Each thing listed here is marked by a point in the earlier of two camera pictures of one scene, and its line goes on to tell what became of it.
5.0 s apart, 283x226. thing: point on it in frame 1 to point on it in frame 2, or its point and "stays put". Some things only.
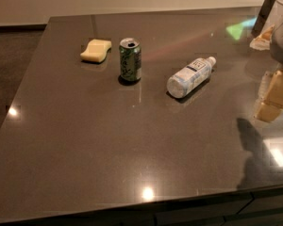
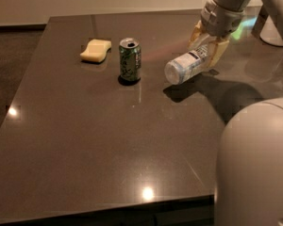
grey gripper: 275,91 to 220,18
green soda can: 130,58 stays put
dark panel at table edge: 263,15 stays put
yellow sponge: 96,50 stays put
